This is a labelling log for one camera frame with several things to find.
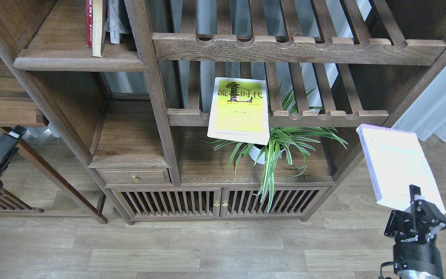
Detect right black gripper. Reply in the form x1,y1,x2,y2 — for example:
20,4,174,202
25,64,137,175
384,185,446,277

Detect white purple book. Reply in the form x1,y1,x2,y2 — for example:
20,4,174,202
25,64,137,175
356,124,446,214

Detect red paperback book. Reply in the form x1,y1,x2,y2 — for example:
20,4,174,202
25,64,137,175
86,0,93,48

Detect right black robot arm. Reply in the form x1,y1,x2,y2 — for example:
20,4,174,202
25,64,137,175
379,185,446,279

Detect low wooden side furniture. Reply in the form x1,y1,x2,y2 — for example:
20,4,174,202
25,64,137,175
0,188,44,213

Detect brass drawer knob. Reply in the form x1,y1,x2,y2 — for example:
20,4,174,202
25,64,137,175
131,174,140,183

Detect spider plant leaves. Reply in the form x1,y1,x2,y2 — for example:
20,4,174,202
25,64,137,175
205,90,348,212

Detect white plant pot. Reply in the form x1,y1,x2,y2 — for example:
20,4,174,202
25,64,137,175
249,144,274,165

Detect dark wooden bookshelf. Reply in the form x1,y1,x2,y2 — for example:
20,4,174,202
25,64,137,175
0,0,446,222

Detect upright tan book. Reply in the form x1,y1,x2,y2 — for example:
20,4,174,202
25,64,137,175
91,0,107,58

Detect brass cabinet door knobs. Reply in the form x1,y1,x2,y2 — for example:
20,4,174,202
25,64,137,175
213,200,229,208

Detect yellow green book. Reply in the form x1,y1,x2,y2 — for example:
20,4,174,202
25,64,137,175
207,77,270,145

